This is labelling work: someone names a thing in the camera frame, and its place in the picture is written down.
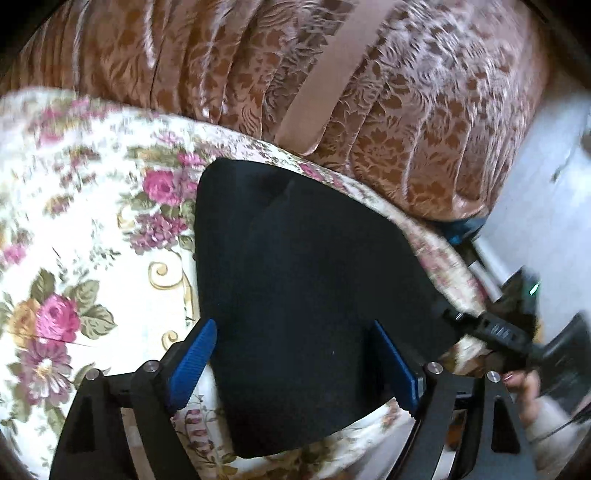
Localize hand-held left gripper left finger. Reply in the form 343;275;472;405
48;318;219;480

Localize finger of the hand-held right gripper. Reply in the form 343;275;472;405
441;307;483;340

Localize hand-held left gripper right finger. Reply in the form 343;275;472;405
370;320;539;480

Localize black pants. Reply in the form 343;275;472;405
193;158;462;459

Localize person's right forearm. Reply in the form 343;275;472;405
526;394;591;446

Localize person's right hand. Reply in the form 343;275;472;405
503;369;543;425

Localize silver metal pole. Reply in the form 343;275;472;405
466;240;506;301

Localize blue plastic fitting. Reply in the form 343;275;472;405
445;216;485;246

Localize floral bed sheet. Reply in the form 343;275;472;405
0;88;495;480

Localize brown damask sofa back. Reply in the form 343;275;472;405
0;0;552;222

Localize plain tan curtain band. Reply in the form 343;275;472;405
276;0;400;155

